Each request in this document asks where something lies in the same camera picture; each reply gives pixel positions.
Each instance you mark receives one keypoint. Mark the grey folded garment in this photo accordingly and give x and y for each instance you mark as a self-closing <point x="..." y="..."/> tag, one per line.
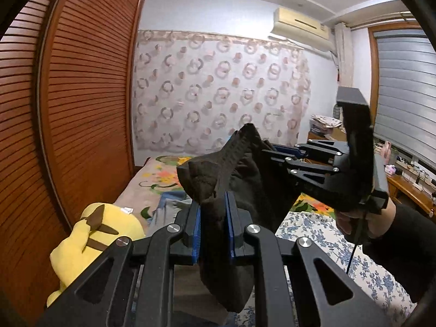
<point x="191" y="297"/>

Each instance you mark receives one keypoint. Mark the black forearm sleeve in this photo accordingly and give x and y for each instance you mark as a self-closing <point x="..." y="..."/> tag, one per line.
<point x="407" y="251"/>

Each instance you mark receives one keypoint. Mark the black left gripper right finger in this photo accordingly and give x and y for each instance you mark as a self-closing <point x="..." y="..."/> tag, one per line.
<point x="296" y="283"/>

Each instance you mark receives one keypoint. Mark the blue floral white quilt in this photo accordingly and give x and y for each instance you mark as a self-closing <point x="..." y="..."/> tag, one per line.
<point x="373" y="279"/>

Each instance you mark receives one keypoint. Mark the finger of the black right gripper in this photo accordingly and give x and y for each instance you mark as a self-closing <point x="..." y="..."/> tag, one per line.
<point x="306" y="173"/>
<point x="318" y="151"/>

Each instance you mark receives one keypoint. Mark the white insulated pipe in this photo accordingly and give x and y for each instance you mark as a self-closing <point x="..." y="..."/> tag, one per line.
<point x="344" y="49"/>

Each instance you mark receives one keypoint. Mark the wooden sideboard cabinet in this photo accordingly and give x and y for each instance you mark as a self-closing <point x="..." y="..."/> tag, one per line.
<point x="401" y="191"/>

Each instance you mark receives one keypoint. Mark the colourful floral blanket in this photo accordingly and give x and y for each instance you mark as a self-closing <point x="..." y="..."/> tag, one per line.
<point x="142" y="194"/>

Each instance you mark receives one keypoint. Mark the beige wall air conditioner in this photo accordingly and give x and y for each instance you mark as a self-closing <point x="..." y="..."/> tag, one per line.
<point x="303" y="29"/>

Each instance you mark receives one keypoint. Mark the brown louvered wardrobe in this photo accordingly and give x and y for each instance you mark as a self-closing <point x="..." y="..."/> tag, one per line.
<point x="66" y="134"/>

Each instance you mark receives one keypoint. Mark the patterned sheer curtain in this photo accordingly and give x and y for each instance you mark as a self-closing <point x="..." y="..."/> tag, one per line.
<point x="192" y="91"/>

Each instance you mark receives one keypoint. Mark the grey window blind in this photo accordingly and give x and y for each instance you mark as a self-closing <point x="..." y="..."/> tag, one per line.
<point x="405" y="113"/>

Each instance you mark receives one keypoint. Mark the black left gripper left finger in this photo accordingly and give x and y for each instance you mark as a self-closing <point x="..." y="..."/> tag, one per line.
<point x="131" y="283"/>

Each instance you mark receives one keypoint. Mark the black pants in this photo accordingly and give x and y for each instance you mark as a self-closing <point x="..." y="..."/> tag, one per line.
<point x="239" y="174"/>

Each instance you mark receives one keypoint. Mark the stack of newspapers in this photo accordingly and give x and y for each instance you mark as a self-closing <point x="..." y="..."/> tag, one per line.
<point x="323" y="125"/>

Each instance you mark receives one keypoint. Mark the person's right hand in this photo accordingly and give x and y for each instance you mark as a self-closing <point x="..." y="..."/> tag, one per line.
<point x="373" y="225"/>

